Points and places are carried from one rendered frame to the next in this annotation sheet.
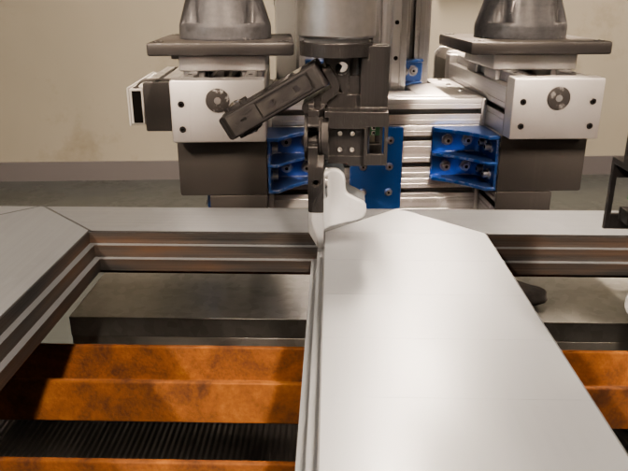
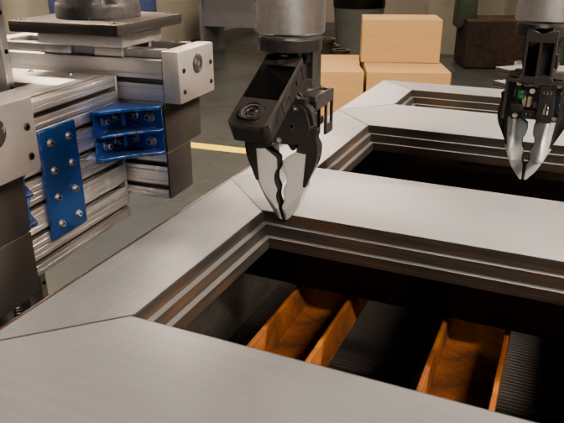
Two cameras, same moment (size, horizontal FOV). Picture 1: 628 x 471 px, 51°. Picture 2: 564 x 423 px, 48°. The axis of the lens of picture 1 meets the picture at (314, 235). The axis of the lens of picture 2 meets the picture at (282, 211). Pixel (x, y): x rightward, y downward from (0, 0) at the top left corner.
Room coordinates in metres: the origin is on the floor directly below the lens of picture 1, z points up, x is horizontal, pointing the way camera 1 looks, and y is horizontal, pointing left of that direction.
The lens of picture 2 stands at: (0.40, 0.65, 1.16)
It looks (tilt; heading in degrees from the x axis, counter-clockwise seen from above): 23 degrees down; 292
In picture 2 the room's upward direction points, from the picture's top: straight up
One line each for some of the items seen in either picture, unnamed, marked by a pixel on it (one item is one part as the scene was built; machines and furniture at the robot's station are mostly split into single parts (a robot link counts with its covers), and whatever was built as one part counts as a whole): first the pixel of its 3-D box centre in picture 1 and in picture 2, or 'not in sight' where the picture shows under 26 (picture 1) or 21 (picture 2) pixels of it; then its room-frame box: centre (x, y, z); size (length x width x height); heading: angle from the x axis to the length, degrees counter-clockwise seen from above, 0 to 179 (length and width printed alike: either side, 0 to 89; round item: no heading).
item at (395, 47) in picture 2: not in sight; (361, 72); (1.59, -3.66, 0.35); 1.26 x 0.96 x 0.71; 9
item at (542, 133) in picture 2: not in sight; (538, 152); (0.39, -0.25, 0.90); 0.06 x 0.03 x 0.09; 89
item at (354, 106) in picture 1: (343, 104); (292, 90); (0.67, -0.03, 1.00); 0.09 x 0.08 x 0.12; 88
